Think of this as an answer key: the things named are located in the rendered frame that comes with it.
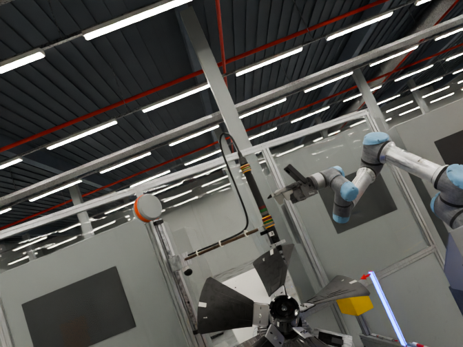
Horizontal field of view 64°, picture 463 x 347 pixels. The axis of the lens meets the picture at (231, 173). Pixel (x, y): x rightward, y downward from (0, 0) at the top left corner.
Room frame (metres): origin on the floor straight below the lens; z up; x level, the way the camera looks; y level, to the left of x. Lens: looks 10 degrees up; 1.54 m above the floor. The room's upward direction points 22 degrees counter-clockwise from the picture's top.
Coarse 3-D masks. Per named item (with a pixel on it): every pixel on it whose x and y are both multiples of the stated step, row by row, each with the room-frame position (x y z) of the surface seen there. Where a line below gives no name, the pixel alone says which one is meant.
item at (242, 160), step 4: (240, 152) 1.59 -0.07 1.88; (240, 156) 1.58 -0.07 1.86; (240, 160) 1.58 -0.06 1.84; (244, 160) 1.58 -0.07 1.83; (240, 164) 1.58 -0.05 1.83; (244, 164) 1.61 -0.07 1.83; (268, 228) 1.58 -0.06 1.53; (272, 228) 1.58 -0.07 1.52; (268, 232) 1.59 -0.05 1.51; (272, 232) 1.58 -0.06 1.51; (276, 232) 1.58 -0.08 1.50; (272, 236) 1.58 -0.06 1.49; (276, 236) 1.58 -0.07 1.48; (272, 240) 1.59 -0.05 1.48; (276, 240) 1.58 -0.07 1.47; (280, 244) 1.59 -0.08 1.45; (276, 248) 1.59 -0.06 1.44; (280, 248) 1.58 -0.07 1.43
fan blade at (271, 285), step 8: (288, 248) 1.75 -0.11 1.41; (264, 256) 1.81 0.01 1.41; (272, 256) 1.77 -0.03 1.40; (280, 256) 1.74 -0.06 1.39; (288, 256) 1.71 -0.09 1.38; (256, 264) 1.81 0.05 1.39; (264, 264) 1.78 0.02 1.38; (272, 264) 1.74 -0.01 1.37; (280, 264) 1.70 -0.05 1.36; (288, 264) 1.68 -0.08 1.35; (264, 272) 1.76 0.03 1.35; (272, 272) 1.71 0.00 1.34; (280, 272) 1.67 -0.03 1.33; (264, 280) 1.73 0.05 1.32; (272, 280) 1.69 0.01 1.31; (280, 280) 1.64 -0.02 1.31; (272, 288) 1.67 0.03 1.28
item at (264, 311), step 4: (256, 304) 1.57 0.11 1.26; (260, 304) 1.57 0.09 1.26; (264, 304) 1.57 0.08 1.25; (256, 308) 1.57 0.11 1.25; (264, 308) 1.57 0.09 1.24; (268, 308) 1.57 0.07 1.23; (256, 312) 1.57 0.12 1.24; (260, 312) 1.57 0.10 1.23; (264, 312) 1.57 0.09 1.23; (268, 312) 1.57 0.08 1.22; (256, 316) 1.58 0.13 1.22; (264, 316) 1.57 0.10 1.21; (268, 316) 1.57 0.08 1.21; (256, 320) 1.58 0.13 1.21; (260, 320) 1.58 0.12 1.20; (264, 320) 1.57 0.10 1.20; (268, 320) 1.57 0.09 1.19; (256, 324) 1.58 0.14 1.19; (260, 324) 1.58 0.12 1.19; (264, 324) 1.58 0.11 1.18
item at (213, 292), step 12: (204, 288) 1.61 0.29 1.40; (216, 288) 1.60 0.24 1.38; (228, 288) 1.59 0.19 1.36; (204, 300) 1.60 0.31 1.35; (216, 300) 1.59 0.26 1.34; (228, 300) 1.58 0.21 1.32; (240, 300) 1.58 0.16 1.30; (252, 300) 1.57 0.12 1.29; (204, 312) 1.59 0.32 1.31; (216, 312) 1.58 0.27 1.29; (228, 312) 1.58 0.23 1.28; (240, 312) 1.57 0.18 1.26; (252, 312) 1.57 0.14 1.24; (204, 324) 1.58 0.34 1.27; (216, 324) 1.58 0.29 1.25; (228, 324) 1.58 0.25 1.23; (240, 324) 1.58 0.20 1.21; (252, 324) 1.58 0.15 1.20
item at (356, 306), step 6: (336, 300) 2.04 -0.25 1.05; (342, 300) 1.97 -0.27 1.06; (348, 300) 1.92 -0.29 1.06; (354, 300) 1.90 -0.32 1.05; (360, 300) 1.91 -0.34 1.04; (366, 300) 1.91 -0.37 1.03; (342, 306) 2.00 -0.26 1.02; (348, 306) 1.94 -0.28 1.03; (354, 306) 1.89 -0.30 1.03; (360, 306) 1.90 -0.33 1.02; (366, 306) 1.91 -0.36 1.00; (372, 306) 1.92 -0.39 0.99; (342, 312) 2.02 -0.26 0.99; (348, 312) 1.97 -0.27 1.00; (354, 312) 1.91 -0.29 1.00; (360, 312) 1.90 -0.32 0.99
